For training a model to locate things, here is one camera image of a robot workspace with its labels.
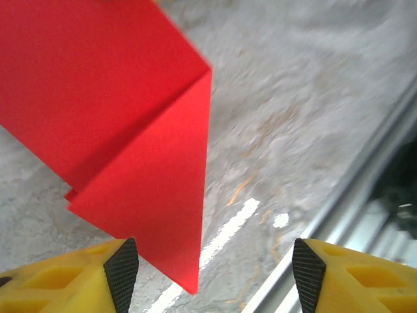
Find long aluminium frame rail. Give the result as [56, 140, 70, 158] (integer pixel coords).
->
[240, 78, 417, 313]

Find red paper sheet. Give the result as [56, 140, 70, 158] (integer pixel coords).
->
[0, 0, 213, 296]

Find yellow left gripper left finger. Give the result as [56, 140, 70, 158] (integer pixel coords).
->
[0, 237, 140, 313]

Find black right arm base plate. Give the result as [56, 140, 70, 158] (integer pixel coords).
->
[371, 136, 417, 229]

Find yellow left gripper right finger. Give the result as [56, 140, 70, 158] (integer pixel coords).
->
[291, 237, 417, 313]

